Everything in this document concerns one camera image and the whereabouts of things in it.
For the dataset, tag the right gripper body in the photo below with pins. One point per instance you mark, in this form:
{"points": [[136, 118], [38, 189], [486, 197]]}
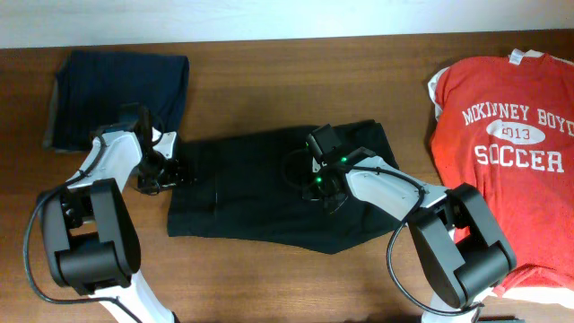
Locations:
{"points": [[325, 197]]}

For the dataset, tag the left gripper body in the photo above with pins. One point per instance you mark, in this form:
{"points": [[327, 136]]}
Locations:
{"points": [[163, 180]]}

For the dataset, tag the black shorts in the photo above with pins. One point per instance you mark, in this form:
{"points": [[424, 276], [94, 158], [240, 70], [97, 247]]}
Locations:
{"points": [[261, 187]]}

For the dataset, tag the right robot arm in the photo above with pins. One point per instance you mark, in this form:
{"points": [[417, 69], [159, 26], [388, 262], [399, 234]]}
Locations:
{"points": [[463, 251]]}

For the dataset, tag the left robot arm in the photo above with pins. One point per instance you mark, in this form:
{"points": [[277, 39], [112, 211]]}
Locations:
{"points": [[88, 236]]}

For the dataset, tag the folded navy blue garment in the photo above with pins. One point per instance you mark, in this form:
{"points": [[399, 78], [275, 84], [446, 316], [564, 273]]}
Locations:
{"points": [[92, 87]]}

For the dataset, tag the red soccer t-shirt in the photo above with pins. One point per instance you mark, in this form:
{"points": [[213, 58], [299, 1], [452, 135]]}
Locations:
{"points": [[505, 126]]}

